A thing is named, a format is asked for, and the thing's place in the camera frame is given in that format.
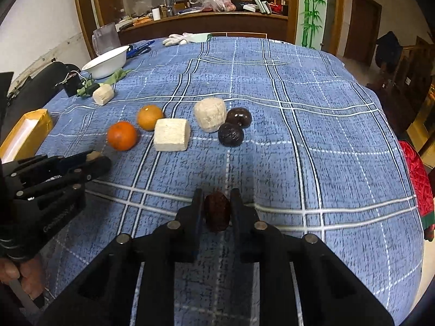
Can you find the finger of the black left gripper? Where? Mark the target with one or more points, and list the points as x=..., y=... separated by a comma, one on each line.
x=39, y=184
x=56, y=165

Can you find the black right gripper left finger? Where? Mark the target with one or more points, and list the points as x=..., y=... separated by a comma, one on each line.
x=132, y=279

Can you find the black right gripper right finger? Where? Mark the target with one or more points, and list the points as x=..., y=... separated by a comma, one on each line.
x=302, y=281

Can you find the dark red date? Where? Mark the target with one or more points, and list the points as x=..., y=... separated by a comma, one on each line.
x=217, y=212

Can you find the person's left hand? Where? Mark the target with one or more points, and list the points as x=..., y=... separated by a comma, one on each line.
x=31, y=273

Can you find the yellow-rimmed white foam tray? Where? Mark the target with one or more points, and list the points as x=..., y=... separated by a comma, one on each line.
x=26, y=137

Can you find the orange tangerine front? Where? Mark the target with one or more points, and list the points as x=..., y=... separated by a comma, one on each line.
x=122, y=136

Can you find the orange tangerine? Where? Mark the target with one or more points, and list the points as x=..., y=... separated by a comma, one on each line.
x=148, y=116
x=122, y=136

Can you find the black leather sofa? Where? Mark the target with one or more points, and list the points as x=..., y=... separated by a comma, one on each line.
x=34, y=94

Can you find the orange tangerine back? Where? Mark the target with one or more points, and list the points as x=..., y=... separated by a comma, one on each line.
x=148, y=116

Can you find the round beige block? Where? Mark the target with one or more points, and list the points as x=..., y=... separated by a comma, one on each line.
x=103, y=95

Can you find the green leafy vegetable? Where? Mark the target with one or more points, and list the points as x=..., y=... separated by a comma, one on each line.
x=88, y=85

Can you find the beige cube block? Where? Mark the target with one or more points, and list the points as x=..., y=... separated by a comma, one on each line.
x=171, y=135

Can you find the black cup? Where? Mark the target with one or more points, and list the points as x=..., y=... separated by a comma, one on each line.
x=72, y=84

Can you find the white enamel bowl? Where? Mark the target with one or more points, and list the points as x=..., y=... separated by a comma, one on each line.
x=106, y=64

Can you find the beige rounded block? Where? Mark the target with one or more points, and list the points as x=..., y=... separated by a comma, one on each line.
x=210, y=114

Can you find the glass pitcher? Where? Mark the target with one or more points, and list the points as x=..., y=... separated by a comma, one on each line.
x=105, y=39

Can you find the dark plum left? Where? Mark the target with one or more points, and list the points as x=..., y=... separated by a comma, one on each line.
x=230, y=135

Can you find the dark plum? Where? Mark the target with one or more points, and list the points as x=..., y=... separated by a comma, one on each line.
x=230, y=135
x=240, y=117

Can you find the red quilted cloth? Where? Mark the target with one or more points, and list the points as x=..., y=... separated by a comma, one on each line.
x=422, y=187

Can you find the white gloves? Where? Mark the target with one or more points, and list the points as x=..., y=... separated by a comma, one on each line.
x=185, y=38

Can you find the dark plum right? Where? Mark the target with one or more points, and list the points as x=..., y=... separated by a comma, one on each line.
x=240, y=117

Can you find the blue plaid tablecloth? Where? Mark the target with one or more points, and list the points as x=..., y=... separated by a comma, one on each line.
x=319, y=157

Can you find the pink plastic bag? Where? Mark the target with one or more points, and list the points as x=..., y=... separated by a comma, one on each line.
x=216, y=5

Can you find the wooden cabinet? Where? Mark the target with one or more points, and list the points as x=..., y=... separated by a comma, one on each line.
x=314, y=24

